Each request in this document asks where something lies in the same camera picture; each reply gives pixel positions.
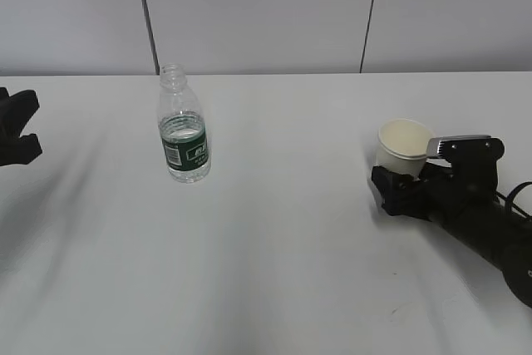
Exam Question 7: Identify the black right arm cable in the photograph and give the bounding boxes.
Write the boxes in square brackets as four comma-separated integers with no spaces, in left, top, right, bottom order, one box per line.
[494,181,532,219]

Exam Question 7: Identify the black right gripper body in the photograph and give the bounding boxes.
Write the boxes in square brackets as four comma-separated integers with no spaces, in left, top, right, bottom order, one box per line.
[409,163,498,220]

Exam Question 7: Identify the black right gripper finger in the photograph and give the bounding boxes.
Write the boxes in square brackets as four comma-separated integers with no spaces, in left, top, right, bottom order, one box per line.
[371,165,416,216]

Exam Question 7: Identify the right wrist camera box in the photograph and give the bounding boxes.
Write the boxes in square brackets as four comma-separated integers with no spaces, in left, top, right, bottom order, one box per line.
[426,135,505,200]

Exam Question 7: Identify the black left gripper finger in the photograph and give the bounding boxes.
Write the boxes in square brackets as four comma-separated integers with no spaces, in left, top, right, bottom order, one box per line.
[0,134,42,166]
[1,87,40,136]

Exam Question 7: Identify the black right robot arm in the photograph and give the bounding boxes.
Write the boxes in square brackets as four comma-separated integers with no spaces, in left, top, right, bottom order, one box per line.
[371,163,531,307]

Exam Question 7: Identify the white paper cup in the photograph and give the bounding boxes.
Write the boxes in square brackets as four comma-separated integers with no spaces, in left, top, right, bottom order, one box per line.
[376,119,434,178]

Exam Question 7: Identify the clear water bottle green label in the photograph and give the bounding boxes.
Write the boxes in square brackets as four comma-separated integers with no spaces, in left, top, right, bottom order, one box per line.
[157,64,211,183]

